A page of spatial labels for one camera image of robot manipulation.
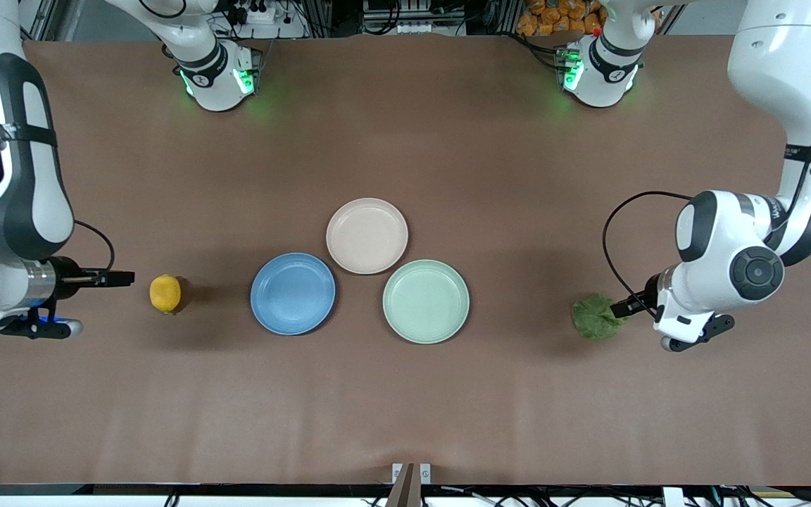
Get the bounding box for blue plate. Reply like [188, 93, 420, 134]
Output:
[251, 253, 337, 337]

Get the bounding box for yellow lemon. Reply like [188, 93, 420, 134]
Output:
[150, 274, 182, 315]

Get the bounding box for beige plate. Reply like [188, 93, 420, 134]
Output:
[326, 198, 409, 275]

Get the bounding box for pale green plate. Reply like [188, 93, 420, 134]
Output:
[382, 260, 470, 345]

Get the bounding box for orange snack bags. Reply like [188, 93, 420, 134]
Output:
[516, 0, 607, 38]

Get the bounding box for metal table edge bracket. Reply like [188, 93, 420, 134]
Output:
[386, 462, 433, 507]

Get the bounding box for aluminium frame post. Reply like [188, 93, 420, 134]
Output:
[22, 0, 68, 41]

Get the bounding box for green lettuce leaf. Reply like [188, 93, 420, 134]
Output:
[572, 294, 629, 342]

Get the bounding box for white power strip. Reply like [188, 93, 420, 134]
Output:
[231, 0, 288, 26]

